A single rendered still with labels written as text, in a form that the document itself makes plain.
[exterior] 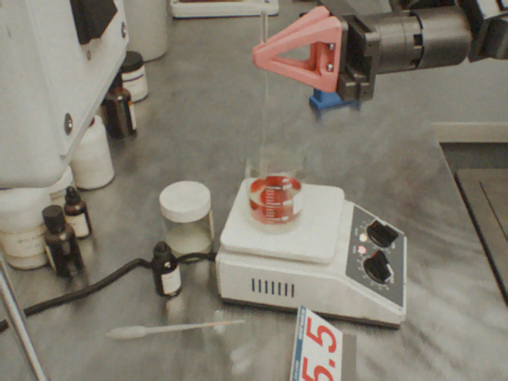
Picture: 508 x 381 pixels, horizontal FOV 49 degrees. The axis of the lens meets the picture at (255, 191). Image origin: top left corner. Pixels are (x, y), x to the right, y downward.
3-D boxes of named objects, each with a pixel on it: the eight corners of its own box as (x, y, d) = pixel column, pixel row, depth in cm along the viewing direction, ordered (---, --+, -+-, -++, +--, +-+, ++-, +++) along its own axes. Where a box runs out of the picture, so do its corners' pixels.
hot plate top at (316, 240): (345, 193, 65) (345, 187, 65) (334, 265, 56) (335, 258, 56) (244, 182, 68) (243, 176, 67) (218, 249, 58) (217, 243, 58)
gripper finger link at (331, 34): (260, 32, 48) (363, 22, 49) (242, 4, 53) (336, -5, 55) (260, 103, 52) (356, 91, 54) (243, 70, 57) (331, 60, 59)
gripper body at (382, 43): (360, 35, 47) (441, 27, 49) (321, -4, 55) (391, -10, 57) (353, 104, 51) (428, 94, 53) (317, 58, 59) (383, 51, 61)
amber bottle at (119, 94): (119, 141, 90) (107, 78, 84) (104, 131, 93) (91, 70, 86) (142, 131, 93) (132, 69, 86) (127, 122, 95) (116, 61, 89)
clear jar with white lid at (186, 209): (178, 270, 67) (170, 218, 62) (159, 240, 71) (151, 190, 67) (223, 252, 69) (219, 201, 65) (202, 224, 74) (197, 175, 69)
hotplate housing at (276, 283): (403, 249, 69) (413, 197, 64) (402, 333, 59) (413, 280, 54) (227, 227, 73) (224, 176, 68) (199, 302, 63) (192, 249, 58)
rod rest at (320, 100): (355, 89, 103) (357, 71, 101) (366, 97, 101) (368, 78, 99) (308, 101, 100) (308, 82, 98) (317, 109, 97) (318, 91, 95)
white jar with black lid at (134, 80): (109, 89, 105) (103, 53, 101) (146, 84, 107) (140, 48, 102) (111, 106, 100) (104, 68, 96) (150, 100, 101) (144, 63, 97)
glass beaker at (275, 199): (301, 200, 64) (303, 135, 59) (308, 238, 59) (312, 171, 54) (239, 203, 64) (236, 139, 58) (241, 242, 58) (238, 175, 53)
